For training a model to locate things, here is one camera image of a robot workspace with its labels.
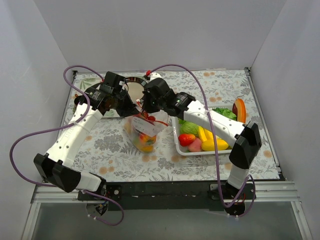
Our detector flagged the aluminium frame rail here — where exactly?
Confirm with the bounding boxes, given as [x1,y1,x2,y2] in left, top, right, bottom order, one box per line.
[31,181,301,203]

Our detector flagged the red lychee bunch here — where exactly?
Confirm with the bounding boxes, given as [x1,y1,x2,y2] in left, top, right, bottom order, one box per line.
[141,111,156,122]

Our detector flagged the orange papaya slice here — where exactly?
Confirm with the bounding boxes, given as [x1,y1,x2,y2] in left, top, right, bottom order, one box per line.
[232,98,247,124]

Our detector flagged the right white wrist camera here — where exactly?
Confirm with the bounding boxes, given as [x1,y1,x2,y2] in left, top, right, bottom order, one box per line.
[143,70,162,82]

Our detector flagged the pink peach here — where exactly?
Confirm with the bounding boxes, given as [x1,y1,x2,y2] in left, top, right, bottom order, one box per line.
[188,138,202,153]

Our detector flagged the clear zip bag orange zipper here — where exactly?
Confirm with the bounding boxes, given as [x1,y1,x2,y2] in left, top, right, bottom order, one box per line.
[123,99,169,144]

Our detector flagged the orange red pepper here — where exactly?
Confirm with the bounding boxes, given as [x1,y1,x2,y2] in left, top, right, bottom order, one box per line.
[139,133,157,146]

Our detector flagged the green lettuce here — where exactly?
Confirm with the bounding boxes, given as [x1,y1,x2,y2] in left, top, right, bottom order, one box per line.
[212,107,237,121]

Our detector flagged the green cabbage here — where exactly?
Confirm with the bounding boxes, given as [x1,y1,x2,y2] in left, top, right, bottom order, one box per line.
[180,121,199,136]

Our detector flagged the yellow mango in basket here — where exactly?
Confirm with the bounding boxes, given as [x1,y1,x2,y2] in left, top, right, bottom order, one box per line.
[201,138,230,152]

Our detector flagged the floral serving tray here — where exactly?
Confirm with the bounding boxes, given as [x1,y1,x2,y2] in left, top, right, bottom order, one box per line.
[73,72,120,119]

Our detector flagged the yellow green mango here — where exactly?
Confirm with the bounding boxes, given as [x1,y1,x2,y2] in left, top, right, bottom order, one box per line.
[132,141,154,153]

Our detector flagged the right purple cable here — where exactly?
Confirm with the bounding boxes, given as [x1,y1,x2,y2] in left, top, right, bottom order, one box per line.
[149,64,257,217]

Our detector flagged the white plastic basket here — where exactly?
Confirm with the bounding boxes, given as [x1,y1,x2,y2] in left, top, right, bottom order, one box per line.
[170,103,233,157]

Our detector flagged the floral tablecloth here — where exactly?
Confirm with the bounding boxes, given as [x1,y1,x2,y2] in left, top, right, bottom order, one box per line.
[72,69,280,182]

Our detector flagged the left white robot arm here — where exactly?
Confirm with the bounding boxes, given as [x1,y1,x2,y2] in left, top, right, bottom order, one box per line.
[33,71,139,200]

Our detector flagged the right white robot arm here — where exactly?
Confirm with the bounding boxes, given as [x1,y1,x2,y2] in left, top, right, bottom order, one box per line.
[142,78,262,199]

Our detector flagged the striped rim ceramic plate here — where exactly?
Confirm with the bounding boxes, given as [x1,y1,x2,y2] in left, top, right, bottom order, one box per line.
[124,76,147,103]

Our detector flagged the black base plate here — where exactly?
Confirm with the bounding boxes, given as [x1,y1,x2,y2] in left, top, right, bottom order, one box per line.
[77,179,248,212]

